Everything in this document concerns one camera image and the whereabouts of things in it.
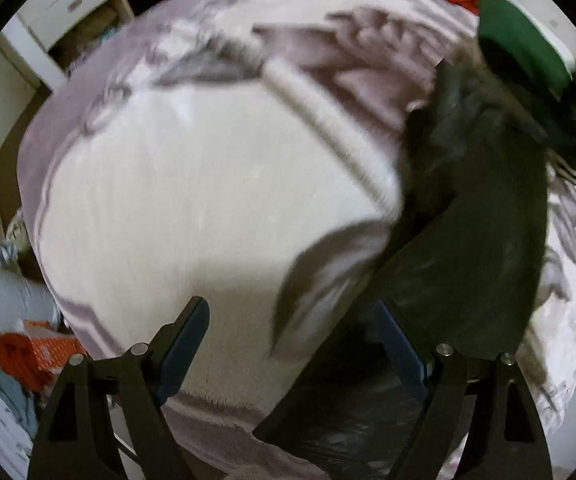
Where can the white drawer cabinet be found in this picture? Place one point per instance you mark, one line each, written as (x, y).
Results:
(68, 0)

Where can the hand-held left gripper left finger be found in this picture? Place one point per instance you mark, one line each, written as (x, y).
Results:
(184, 347)

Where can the green garment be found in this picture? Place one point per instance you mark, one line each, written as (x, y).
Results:
(522, 40)

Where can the grey and white blanket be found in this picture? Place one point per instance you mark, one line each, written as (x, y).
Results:
(208, 180)

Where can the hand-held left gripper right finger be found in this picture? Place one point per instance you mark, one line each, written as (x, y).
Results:
(401, 350)

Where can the orange patterned box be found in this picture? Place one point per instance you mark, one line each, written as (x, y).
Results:
(38, 355)

